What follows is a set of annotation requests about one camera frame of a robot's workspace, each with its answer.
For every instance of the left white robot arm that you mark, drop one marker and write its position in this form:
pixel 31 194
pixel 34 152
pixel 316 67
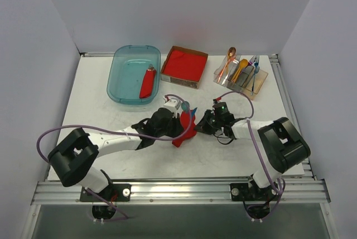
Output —
pixel 72 159

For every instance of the teal plastic basin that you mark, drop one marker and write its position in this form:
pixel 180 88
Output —
pixel 129 66

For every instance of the copper metallic spoon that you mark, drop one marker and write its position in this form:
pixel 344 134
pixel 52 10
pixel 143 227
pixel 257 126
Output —
pixel 229 58

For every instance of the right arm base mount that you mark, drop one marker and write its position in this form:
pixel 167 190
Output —
pixel 248 191

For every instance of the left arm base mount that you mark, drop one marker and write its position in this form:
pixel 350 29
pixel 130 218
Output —
pixel 116 192

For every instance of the teal plastic spoon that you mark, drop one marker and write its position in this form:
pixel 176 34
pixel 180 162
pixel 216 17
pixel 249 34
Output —
pixel 185 106

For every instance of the red paper napkin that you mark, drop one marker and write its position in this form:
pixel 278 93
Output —
pixel 188 123

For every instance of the yellow plastic spoon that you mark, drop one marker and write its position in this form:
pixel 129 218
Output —
pixel 242 65

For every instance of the clear utensil organizer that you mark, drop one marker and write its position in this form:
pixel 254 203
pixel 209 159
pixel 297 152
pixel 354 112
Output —
pixel 244 82

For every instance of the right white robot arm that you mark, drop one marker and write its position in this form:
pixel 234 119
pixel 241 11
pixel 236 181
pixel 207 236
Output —
pixel 278 144

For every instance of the aluminium frame rail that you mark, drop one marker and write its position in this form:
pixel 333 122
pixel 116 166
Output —
pixel 193 176

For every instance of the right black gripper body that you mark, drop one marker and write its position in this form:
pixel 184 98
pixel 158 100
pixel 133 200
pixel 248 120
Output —
pixel 208 122

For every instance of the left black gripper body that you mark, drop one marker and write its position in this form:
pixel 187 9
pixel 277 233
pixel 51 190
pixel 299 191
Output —
pixel 176 127

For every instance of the cardboard napkin box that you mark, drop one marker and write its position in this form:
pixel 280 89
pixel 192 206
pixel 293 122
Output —
pixel 185 83

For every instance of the rolled red napkin bundle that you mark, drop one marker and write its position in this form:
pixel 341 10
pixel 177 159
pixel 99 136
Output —
pixel 148 82

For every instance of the red napkin stack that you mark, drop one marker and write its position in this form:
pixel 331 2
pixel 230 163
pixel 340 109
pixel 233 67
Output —
pixel 185 65

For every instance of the silver fork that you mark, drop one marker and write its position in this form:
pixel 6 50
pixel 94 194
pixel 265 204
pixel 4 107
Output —
pixel 235 59

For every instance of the blue plastic knife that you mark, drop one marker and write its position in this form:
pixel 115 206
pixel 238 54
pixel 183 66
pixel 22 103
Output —
pixel 193 111

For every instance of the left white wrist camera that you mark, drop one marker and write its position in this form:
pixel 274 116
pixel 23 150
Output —
pixel 172 104

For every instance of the blue plastic fork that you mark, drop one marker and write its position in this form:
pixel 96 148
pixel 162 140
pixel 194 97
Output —
pixel 256 71

